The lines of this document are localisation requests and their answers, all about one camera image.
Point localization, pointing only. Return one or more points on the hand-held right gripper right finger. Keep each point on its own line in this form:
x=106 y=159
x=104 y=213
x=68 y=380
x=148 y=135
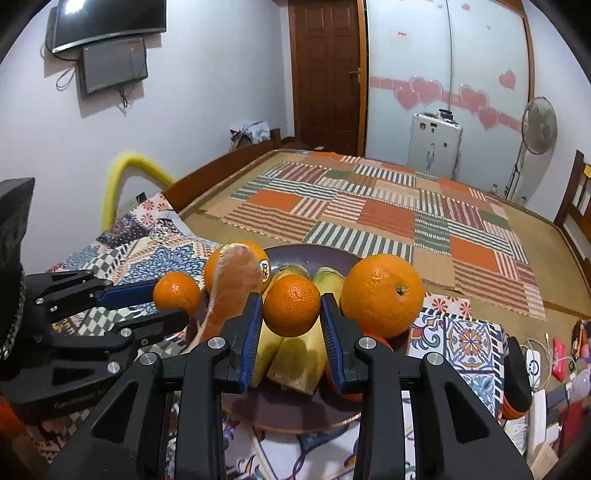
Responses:
x=334 y=341

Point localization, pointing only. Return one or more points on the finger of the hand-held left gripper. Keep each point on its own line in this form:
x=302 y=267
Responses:
x=129 y=295
x=152 y=323

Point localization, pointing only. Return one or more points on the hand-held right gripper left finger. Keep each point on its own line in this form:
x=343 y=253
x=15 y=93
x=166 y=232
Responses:
x=251 y=341

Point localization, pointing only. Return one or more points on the greenish banana piece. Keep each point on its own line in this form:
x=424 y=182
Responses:
x=268 y=346

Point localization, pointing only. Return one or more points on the small tangerine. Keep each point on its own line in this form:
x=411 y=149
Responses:
x=292 y=304
x=177 y=293

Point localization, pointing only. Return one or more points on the yellow banana piece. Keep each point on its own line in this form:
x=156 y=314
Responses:
x=295 y=360

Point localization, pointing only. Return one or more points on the red tomato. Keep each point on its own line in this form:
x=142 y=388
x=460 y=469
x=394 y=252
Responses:
x=382 y=340

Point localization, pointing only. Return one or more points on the large orange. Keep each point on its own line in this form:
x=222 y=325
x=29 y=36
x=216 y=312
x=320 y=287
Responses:
x=383 y=295

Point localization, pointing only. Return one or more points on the purple plate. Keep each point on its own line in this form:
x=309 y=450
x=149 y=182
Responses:
x=286 y=410

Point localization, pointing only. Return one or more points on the orange with sticker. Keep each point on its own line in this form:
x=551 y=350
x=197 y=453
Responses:
x=254 y=253

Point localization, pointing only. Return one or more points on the yellow foam tube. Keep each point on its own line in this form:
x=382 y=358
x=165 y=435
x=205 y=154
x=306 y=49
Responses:
x=138 y=161

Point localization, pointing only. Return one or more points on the striped patchwork blanket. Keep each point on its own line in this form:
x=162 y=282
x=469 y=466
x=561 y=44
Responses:
x=369 y=207

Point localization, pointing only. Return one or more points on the orange black headphones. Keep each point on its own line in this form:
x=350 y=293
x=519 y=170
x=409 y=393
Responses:
x=517 y=378

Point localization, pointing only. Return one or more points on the bag of clothes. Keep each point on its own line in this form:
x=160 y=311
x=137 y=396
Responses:
x=251 y=131

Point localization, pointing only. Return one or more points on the woven straw bed mat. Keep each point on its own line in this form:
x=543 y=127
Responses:
x=531 y=258

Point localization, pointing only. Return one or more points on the white appliance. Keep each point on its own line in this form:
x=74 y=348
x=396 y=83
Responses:
x=434 y=143

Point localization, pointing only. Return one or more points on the brown wooden door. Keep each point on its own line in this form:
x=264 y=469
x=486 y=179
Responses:
x=328 y=69

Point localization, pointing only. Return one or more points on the wooden bed headboard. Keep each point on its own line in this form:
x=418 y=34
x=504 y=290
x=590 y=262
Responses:
x=575 y=198

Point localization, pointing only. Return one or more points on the standing fan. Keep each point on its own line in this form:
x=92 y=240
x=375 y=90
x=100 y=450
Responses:
x=539 y=124

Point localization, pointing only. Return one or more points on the wardrobe with heart stickers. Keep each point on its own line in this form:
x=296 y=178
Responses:
x=485 y=46

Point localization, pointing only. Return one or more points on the small black wall monitor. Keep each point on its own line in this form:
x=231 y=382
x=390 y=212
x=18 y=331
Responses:
x=113 y=64

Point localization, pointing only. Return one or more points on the black wall television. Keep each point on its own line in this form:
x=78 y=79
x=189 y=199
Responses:
x=111 y=18

